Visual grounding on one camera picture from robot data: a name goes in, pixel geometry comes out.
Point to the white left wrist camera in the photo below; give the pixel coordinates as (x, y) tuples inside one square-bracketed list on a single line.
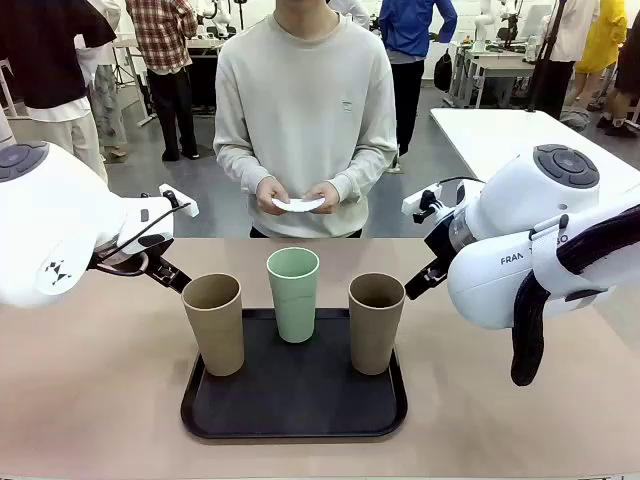
[(180, 200)]

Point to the light background desk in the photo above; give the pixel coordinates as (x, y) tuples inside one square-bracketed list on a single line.
[(132, 47)]

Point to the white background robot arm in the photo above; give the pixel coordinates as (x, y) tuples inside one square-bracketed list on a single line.
[(484, 25), (217, 17)]

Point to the person in cream top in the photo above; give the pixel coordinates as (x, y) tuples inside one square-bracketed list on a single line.
[(575, 30)]

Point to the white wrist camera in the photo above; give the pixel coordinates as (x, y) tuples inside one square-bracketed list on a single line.
[(417, 200), (180, 200)]

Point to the black plastic tray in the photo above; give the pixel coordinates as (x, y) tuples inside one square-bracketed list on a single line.
[(295, 395)]

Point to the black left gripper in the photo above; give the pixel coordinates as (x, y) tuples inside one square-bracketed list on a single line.
[(125, 260)]

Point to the person in black shorts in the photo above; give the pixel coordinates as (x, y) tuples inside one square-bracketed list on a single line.
[(630, 65)]

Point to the black backpack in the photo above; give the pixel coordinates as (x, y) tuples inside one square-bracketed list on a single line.
[(443, 72)]

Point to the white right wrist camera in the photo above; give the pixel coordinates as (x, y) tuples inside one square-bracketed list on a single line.
[(417, 200)]

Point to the person in white shirt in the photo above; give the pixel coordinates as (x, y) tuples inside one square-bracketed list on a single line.
[(357, 12)]

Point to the person in blue jacket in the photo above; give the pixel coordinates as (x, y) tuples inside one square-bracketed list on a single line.
[(410, 30)]

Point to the tall brown cup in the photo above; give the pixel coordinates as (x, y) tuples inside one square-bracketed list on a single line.
[(375, 335), (215, 330)]

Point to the grey cloth bundle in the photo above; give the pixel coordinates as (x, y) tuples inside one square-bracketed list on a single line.
[(575, 120)]

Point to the white table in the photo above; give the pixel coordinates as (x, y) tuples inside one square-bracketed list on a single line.
[(500, 135)]

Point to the person's left hand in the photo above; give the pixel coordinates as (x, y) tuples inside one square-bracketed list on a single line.
[(330, 195)]

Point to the person in plaid shirt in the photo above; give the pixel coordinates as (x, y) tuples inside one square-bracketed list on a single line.
[(165, 35)]

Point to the person in black t-shirt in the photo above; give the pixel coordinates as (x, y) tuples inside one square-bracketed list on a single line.
[(45, 50)]

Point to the person in beige sweatshirt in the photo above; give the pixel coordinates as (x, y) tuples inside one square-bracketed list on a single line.
[(305, 100)]

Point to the person in grey patterned trousers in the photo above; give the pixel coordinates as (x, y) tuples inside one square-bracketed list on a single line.
[(107, 100)]

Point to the tall pale green cup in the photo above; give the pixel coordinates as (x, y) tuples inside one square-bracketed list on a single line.
[(295, 310)]

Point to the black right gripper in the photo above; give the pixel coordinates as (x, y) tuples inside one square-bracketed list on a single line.
[(442, 240)]

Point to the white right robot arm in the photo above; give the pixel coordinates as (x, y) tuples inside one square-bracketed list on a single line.
[(525, 210)]

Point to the person's right forearm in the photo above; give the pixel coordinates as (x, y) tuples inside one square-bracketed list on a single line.
[(240, 170)]

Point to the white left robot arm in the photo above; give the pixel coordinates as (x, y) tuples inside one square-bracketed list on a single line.
[(50, 225)]

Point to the white scalloped paper coaster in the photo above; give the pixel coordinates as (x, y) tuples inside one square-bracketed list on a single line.
[(300, 206)]

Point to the person's right hand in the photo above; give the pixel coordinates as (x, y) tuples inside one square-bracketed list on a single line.
[(270, 195)]

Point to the person's left forearm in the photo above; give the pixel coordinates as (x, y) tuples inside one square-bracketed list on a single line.
[(362, 172)]

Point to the grey desk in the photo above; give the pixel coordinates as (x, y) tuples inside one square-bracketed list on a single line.
[(500, 65)]

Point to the person in yellow coat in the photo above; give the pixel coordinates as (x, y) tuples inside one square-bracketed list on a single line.
[(605, 35)]

